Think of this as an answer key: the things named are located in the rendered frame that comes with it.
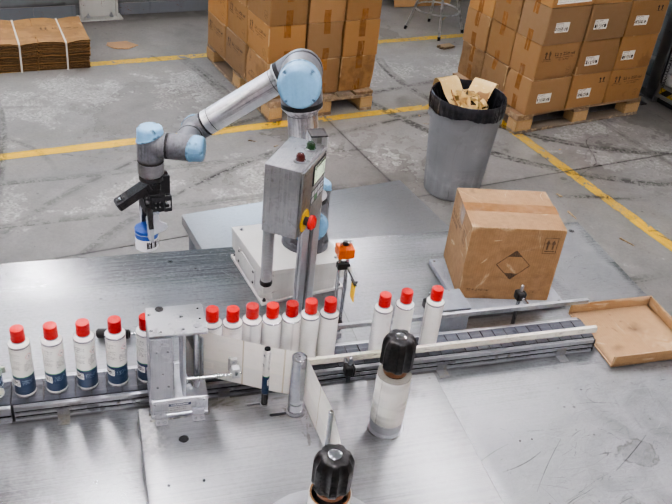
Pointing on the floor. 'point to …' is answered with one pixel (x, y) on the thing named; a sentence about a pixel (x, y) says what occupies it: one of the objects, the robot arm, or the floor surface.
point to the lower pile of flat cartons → (43, 44)
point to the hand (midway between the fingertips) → (146, 233)
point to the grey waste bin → (456, 154)
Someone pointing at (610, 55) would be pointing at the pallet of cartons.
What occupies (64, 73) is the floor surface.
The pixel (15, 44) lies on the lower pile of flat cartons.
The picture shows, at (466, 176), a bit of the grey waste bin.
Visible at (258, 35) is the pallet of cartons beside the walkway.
